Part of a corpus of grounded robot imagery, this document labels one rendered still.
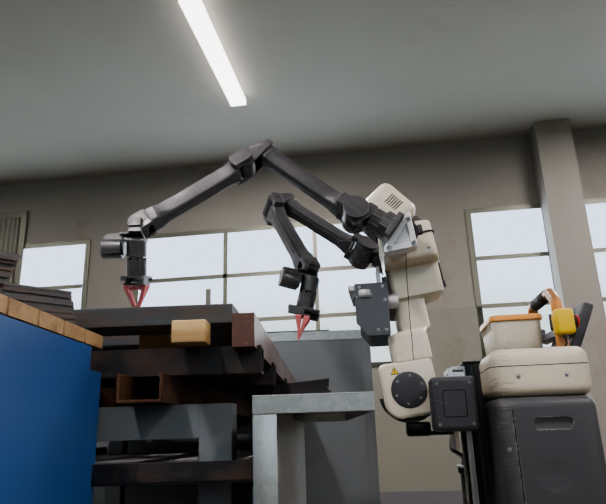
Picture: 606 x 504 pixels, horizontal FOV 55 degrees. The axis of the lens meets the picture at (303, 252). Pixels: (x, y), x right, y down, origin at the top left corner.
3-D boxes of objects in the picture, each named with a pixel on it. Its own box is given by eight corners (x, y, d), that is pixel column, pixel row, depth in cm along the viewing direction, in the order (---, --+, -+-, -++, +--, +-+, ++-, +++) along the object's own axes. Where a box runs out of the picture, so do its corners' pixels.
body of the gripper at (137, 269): (119, 282, 165) (119, 256, 165) (131, 282, 175) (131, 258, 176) (142, 282, 165) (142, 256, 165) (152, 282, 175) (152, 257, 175)
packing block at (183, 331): (170, 342, 101) (171, 320, 102) (177, 346, 106) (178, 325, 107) (205, 341, 101) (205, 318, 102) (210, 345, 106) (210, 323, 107)
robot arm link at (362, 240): (285, 184, 227) (277, 205, 232) (265, 193, 216) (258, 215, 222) (381, 243, 214) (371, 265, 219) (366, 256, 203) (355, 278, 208)
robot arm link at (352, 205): (260, 128, 184) (263, 148, 193) (231, 155, 179) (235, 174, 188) (375, 204, 170) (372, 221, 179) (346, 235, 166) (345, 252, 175)
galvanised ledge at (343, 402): (252, 414, 94) (252, 395, 95) (293, 422, 219) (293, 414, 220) (375, 410, 94) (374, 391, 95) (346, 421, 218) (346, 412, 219)
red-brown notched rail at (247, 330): (231, 347, 102) (231, 313, 104) (287, 396, 257) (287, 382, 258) (254, 346, 102) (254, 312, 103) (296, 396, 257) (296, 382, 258)
